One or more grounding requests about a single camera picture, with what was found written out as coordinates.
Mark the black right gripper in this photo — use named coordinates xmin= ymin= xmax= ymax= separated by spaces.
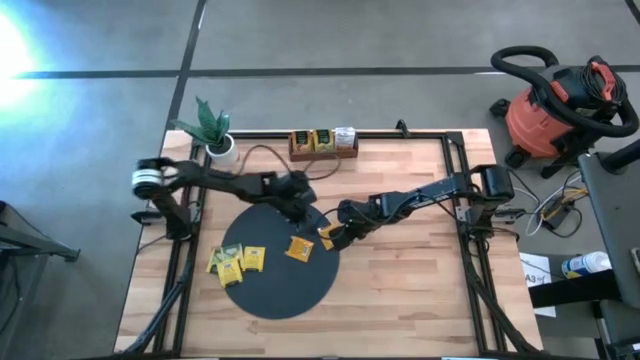
xmin=327 ymin=195 xmax=386 ymax=252

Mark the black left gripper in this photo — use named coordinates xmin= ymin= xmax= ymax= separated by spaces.
xmin=267 ymin=170 xmax=319 ymax=227

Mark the yellow tea packet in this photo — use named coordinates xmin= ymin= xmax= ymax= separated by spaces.
xmin=216 ymin=257 xmax=245 ymax=289
xmin=241 ymin=245 xmax=267 ymax=273
xmin=206 ymin=247 xmax=224 ymax=275

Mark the brown wooden organizer box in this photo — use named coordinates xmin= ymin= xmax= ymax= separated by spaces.
xmin=288 ymin=127 xmax=360 ymax=163

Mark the round dark woven placemat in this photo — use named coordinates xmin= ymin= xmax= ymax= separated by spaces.
xmin=221 ymin=202 xmax=341 ymax=321

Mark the dark green tea packet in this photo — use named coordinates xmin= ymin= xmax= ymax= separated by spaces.
xmin=313 ymin=128 xmax=335 ymax=152

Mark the orange white tea packet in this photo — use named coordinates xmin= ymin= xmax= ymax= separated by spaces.
xmin=333 ymin=126 xmax=357 ymax=150

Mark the green plant in white pot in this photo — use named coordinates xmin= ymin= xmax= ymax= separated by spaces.
xmin=169 ymin=95 xmax=240 ymax=169

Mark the white paper sheet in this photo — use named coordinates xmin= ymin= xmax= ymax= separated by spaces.
xmin=519 ymin=252 xmax=557 ymax=319

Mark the black power adapter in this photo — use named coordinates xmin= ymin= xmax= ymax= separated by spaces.
xmin=542 ymin=204 xmax=574 ymax=229

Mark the orange shop vacuum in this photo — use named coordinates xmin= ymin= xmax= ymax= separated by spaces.
xmin=488 ymin=54 xmax=629 ymax=179

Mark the white blue spray can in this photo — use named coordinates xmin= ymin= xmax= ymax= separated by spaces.
xmin=560 ymin=251 xmax=612 ymax=279

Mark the red shop vacuum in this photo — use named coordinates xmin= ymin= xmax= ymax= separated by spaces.
xmin=489 ymin=44 xmax=640 ymax=171

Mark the black metal stand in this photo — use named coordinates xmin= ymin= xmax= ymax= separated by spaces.
xmin=0 ymin=199 xmax=81 ymax=360

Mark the grey side table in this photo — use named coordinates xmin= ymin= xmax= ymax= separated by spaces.
xmin=528 ymin=149 xmax=640 ymax=360

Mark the white floor cable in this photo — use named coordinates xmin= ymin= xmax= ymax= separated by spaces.
xmin=504 ymin=184 xmax=586 ymax=237

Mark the yellow floor cable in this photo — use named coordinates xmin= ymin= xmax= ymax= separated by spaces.
xmin=542 ymin=188 xmax=587 ymax=221

